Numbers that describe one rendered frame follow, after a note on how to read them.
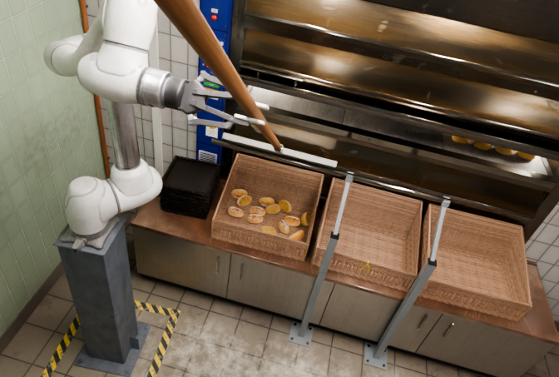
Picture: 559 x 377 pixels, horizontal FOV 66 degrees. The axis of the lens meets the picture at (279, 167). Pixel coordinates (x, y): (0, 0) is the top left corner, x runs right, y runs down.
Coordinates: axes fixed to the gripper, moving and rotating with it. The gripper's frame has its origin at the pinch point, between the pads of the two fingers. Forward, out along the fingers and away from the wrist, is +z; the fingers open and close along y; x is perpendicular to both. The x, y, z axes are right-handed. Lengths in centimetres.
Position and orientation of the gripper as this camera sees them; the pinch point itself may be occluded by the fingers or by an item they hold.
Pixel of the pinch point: (252, 111)
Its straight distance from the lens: 99.9
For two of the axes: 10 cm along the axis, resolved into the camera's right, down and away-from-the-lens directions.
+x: -0.5, -0.4, -10.0
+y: -2.5, 9.7, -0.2
